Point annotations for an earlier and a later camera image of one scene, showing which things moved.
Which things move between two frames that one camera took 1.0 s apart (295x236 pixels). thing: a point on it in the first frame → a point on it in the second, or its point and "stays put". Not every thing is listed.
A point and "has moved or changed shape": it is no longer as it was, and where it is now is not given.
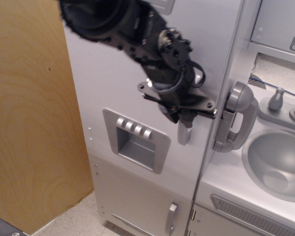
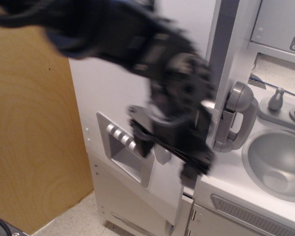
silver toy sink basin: [274, 161] stays put
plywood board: [38, 162] stays put
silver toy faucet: [275, 111] stays put
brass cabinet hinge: [193, 215] stays put
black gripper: [186, 96] → [176, 122]
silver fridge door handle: [184, 133] has moved or changed shape
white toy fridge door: [123, 127] has moved or changed shape
